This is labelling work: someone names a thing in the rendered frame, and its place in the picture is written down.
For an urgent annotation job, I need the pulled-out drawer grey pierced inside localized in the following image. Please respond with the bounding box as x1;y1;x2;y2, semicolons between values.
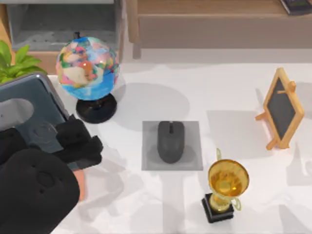
5;0;125;74

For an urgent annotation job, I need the grey square mouse pad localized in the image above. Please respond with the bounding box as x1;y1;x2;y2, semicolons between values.
141;120;204;171

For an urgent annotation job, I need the dark book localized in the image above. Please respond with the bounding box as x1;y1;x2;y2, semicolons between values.
279;0;312;16

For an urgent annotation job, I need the green leafy plant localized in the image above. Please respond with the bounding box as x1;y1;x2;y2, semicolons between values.
0;39;47;84

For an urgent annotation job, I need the gold trophy on black base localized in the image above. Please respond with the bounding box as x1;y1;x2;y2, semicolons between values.
201;148;250;224

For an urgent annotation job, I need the colourful globe on black stand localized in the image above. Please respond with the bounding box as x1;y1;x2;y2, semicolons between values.
56;31;120;123

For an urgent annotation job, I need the dark grey computer mouse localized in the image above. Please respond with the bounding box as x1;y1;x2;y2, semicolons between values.
157;120;185;164

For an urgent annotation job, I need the wooden framed blackboard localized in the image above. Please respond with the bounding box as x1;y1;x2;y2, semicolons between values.
254;67;305;151

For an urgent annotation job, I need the wooden open shelf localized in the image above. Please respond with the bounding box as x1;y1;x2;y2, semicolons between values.
125;0;312;59

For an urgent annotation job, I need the shallow salmon-coloured box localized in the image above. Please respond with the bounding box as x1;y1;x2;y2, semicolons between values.
72;169;88;202

